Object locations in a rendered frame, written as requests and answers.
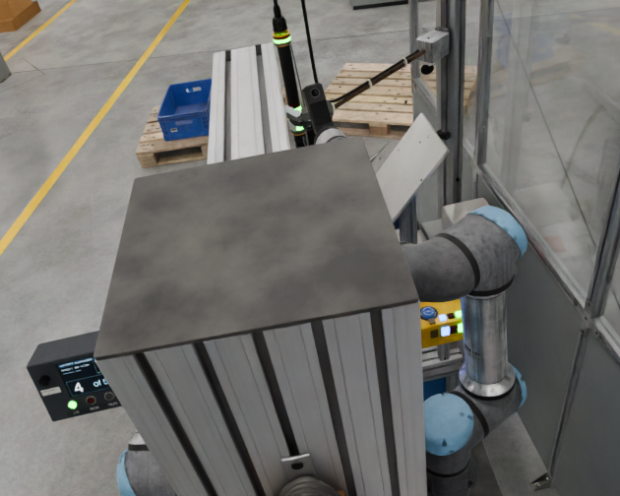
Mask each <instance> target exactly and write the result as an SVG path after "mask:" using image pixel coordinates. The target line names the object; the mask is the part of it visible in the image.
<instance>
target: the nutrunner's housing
mask: <svg viewBox="0 0 620 496"><path fill-rule="evenodd" d="M273 10H274V15H275V16H274V17H273V21H272V23H273V31H274V32H282V31H286V30H287V25H286V19H285V17H284V16H282V15H281V11H280V7H279V5H277V6H275V5H274V9H273ZM302 136H304V137H305V139H306V134H305V133H304V134H303V135H300V136H295V135H293V137H294V143H295V146H296V147H297V148H301V147H306V146H305V145H304V143H303V138H302Z"/></svg>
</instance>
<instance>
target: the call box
mask: <svg viewBox="0 0 620 496"><path fill-rule="evenodd" d="M430 306H432V308H434V310H435V316H434V317H433V318H434V319H435V321H436V324H432V325H430V324H429V322H428V319H426V318H423V317H422V316H421V309H422V308H424V307H430ZM458 311H461V300H460V299H457V300H453V301H448V302H421V303H420V323H421V346H422V348H426V347H430V346H434V345H439V344H443V343H447V342H452V341H459V340H463V339H464V335H463V332H457V333H455V334H449V335H446V336H442V328H446V327H449V328H450V326H454V325H458V324H462V317H457V315H456V313H455V312H458ZM449 313H454V315H455V318H454V319H449V318H448V316H447V314H449ZM444 314H445V316H446V318H447V320H445V321H441V320H440V318H439V316H440V315H444ZM437 329H438V338H434V339H431V338H430V331H433V330H437Z"/></svg>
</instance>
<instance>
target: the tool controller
mask: <svg viewBox="0 0 620 496"><path fill-rule="evenodd" d="M98 332H99V331H95V332H91V333H86V334H82V335H77V336H73V337H68V338H65V339H60V340H56V341H48V342H44V343H40V344H38V345H37V347H36V349H35V351H34V353H33V355H32V356H31V359H30V361H29V363H28V365H27V369H28V372H29V374H30V376H31V379H32V381H33V383H34V385H35V387H36V389H37V391H38V393H39V395H40V397H41V399H42V401H43V403H44V405H45V407H46V409H47V411H48V414H49V416H50V418H51V420H52V421H58V420H62V419H67V418H71V417H75V416H80V415H84V414H89V413H93V412H97V411H102V410H106V409H110V408H115V407H118V406H122V405H121V403H120V401H119V400H118V399H117V397H116V396H115V394H114V393H113V391H112V389H111V388H110V386H109V384H108V383H107V381H106V380H105V378H104V376H103V375H102V373H101V371H100V370H99V368H98V367H97V365H96V363H95V362H94V357H93V353H94V349H95V345H96V340H97V336H98ZM82 378H85V381H86V383H87V385H88V387H89V390H90V393H88V394H84V395H79V396H75V397H72V396H71V394H70V392H69V389H68V387H67V385H66V383H65V382H69V381H73V380H77V379H82ZM106 392H112V393H113V394H114V399H113V400H111V401H108V400H106V399H105V398H104V394H105V393H106ZM89 396H93V397H95V398H96V402H95V403H94V404H88V403H87V402H86V398H87V397H89ZM68 401H76V402H77V403H78V406H77V407H76V408H69V407H68V406H67V404H68Z"/></svg>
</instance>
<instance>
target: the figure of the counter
mask: <svg viewBox="0 0 620 496"><path fill-rule="evenodd" d="M65 383H66V385H67V387H68V389H69V392H70V394H71V396H72V397H75V396H79V395H84V394H88V393H90V390H89V387H88V385H87V383H86V381H85V378H82V379H77V380H73V381H69V382H65Z"/></svg>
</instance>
